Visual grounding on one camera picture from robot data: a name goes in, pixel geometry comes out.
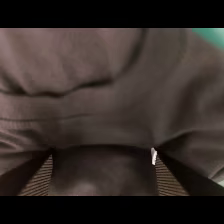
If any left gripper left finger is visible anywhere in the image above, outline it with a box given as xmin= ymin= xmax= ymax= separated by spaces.
xmin=0 ymin=148 xmax=55 ymax=197

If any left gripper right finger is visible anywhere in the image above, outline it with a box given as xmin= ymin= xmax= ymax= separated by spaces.
xmin=150 ymin=146 xmax=224 ymax=197

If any grey-brown shirt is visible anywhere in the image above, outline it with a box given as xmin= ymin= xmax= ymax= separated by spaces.
xmin=0 ymin=28 xmax=224 ymax=197

